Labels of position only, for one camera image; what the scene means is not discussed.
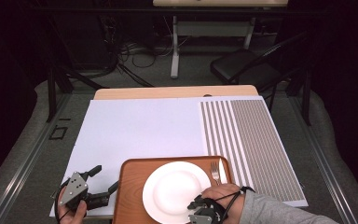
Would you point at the striped grey woven placemat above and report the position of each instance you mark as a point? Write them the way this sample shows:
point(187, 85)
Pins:
point(254, 149)

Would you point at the white table cover board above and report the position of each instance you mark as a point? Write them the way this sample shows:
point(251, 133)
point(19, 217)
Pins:
point(136, 130)

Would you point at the white-legged desk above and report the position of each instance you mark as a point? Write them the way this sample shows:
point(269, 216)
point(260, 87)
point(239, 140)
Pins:
point(211, 28)

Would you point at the silver table knife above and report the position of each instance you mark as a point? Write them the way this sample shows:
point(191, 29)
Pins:
point(223, 172)

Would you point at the person's left hand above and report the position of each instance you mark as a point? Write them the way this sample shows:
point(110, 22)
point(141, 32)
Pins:
point(71, 216)

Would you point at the silver metal fork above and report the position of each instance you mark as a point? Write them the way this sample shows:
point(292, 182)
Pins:
point(215, 175)

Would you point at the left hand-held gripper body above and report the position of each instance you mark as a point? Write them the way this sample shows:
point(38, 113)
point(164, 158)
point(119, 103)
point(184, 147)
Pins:
point(74, 189)

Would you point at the metal floor rail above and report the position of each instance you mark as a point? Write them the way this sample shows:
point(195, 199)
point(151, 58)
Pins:
point(323, 161)
point(28, 161)

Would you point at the white deep plate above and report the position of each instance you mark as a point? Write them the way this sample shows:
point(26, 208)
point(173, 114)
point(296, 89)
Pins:
point(171, 189)

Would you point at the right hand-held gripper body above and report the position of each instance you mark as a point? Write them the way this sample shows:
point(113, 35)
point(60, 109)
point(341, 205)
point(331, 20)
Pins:
point(206, 213)

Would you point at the black folding chair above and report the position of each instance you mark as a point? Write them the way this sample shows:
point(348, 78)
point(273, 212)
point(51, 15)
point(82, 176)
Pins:
point(245, 67)

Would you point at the person's right hand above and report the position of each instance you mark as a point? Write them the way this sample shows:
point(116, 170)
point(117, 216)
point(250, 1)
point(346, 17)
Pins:
point(227, 194)

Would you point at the brown wooden tray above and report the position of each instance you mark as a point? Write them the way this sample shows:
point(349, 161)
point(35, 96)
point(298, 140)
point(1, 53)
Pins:
point(133, 183)

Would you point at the black metal stand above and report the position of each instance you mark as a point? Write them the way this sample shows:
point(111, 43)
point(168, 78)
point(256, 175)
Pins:
point(306, 99)
point(56, 90)

